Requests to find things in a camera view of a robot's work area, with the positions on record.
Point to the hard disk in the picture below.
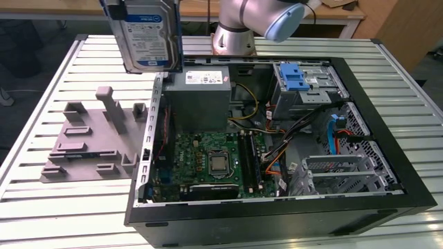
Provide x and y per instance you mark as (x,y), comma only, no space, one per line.
(148,39)

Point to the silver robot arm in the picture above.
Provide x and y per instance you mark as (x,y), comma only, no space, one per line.
(235,26)

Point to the grey metal disk bay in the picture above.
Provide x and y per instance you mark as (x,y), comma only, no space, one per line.
(342,174)

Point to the grey power supply unit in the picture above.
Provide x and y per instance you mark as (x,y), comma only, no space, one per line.
(196,103)

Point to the CPU socket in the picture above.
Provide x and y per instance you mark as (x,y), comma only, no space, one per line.
(219,153)

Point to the green motherboard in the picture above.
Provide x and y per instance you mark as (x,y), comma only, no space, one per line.
(190,155)

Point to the silver CPU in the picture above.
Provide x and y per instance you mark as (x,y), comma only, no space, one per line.
(218,164)

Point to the grey metal drive cage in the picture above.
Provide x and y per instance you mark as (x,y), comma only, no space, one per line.
(287,103)

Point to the black graphics card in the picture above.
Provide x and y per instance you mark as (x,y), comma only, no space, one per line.
(211,190)

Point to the blue drive latch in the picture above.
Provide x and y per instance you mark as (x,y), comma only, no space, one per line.
(292,77)

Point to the grey parts rack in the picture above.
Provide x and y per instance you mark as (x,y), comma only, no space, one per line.
(93,145)

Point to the black open PC case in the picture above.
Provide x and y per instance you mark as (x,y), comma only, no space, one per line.
(276,215)

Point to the brown cardboard piece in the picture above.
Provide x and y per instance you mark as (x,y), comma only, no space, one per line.
(336,3)

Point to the wooden desk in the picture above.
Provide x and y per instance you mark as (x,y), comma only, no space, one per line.
(69,7)

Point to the grey floor stand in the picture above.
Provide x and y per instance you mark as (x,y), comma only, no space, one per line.
(5,97)

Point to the wooden cabinet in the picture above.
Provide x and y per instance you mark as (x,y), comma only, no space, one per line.
(398,26)

